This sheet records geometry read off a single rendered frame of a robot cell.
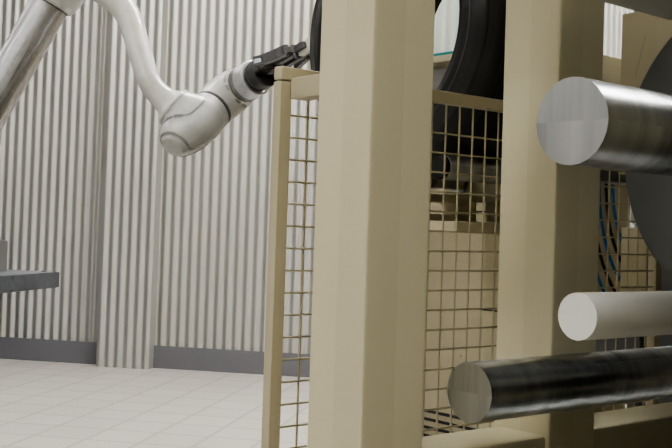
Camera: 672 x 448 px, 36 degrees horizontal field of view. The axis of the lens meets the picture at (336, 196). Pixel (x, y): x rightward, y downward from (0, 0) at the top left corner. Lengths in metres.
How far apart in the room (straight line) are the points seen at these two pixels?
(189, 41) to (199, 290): 1.36
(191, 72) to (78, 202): 0.96
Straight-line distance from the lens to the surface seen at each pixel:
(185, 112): 2.47
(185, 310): 5.77
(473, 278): 2.77
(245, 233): 5.65
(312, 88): 1.38
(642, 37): 2.01
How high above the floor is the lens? 0.78
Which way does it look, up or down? 2 degrees up
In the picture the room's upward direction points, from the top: 2 degrees clockwise
